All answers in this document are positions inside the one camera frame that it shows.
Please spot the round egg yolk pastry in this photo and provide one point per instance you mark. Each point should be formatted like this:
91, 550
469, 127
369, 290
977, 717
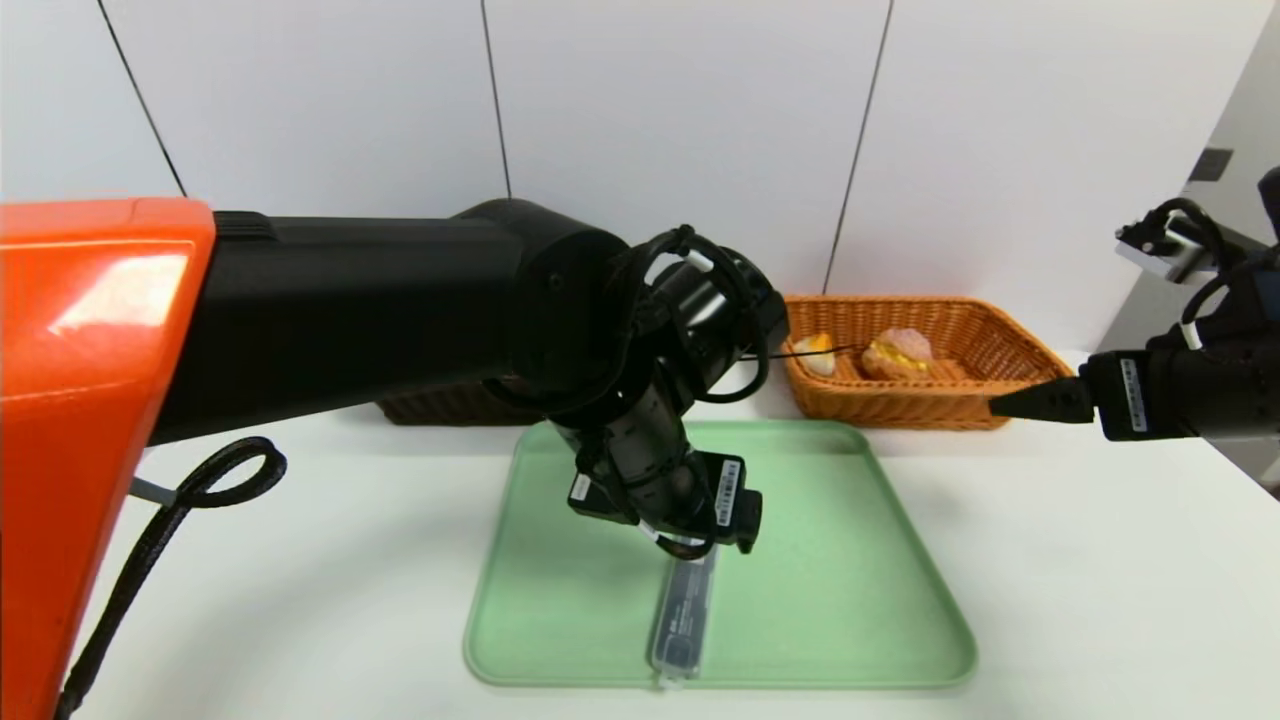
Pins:
815, 355

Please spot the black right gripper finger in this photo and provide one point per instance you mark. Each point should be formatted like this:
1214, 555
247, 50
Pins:
1045, 402

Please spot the small dark wall plate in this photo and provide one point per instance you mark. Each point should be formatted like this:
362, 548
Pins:
1210, 165

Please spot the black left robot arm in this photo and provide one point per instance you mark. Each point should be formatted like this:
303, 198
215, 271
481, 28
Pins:
350, 300

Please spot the orange wicker basket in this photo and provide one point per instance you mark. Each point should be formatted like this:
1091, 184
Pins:
900, 410

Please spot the dark brown wicker basket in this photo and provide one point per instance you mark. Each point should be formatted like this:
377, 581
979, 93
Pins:
450, 405

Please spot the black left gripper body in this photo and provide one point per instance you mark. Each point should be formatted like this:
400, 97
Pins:
728, 494

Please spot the slim transparent grey pen case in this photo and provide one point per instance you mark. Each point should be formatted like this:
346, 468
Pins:
682, 610

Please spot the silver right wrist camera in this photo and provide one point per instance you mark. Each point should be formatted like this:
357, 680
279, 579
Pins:
1165, 250

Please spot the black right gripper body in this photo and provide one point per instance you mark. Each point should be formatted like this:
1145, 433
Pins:
1122, 396

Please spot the light green plastic tray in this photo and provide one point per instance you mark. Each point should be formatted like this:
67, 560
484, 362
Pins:
850, 560

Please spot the pink cream puff pastry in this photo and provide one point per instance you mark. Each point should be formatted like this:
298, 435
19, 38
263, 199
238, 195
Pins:
895, 355

